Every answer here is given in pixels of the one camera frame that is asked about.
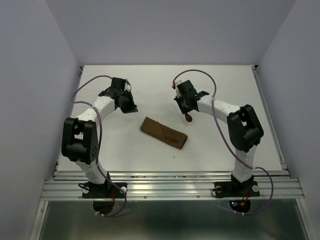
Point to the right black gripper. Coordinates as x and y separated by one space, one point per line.
184 110

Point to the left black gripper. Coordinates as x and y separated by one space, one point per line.
132 108

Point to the brown wooden spoon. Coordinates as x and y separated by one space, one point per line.
188 118

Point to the brown cloth napkin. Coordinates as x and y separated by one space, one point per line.
159 131

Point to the brown wooden fork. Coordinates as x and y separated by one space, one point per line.
172 139

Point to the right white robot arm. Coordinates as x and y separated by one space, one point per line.
239 126

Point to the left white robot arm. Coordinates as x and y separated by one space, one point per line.
82 135

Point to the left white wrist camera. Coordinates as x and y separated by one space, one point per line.
128 86

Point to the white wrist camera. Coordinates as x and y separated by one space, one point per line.
176 85
128 86

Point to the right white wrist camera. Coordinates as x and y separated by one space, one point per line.
176 85

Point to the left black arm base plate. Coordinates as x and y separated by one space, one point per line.
100 191

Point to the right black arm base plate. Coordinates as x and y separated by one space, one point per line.
228 189

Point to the aluminium front rail frame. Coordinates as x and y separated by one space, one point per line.
162 185

